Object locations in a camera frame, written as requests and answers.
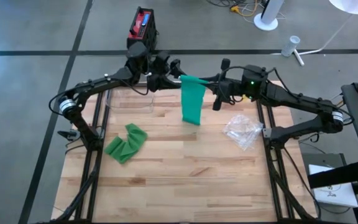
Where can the white perforated cylinder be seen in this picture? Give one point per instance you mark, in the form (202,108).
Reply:
(291,45)

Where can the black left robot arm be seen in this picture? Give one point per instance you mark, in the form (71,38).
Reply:
(104,81)

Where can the green crumpled bandage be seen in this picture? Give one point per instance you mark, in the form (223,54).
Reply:
(126,146)

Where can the white lamp stand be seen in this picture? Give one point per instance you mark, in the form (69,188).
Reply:
(298,59)

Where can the white printed box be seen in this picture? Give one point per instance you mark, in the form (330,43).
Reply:
(334,196)

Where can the red black battery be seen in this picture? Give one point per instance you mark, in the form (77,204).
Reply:
(141,25)

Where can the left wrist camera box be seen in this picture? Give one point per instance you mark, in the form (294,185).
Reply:
(161,61)

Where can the grey flat box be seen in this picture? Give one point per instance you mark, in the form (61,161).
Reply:
(322,159)

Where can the teal elastic bandage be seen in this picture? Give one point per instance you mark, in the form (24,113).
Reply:
(193,102)

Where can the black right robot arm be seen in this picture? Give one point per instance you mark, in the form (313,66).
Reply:
(300,101)

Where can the clear crumpled plastic bag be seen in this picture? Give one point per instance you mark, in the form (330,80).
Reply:
(242,130)

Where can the white fan base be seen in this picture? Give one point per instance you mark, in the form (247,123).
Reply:
(269,15)

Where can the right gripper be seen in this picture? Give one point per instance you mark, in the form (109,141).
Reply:
(221,99)

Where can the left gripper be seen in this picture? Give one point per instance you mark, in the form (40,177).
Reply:
(154,82)

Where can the black metal rig frame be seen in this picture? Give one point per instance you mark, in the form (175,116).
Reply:
(273,177)

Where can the clear plastic container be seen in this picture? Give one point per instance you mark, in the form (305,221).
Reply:
(132,104)

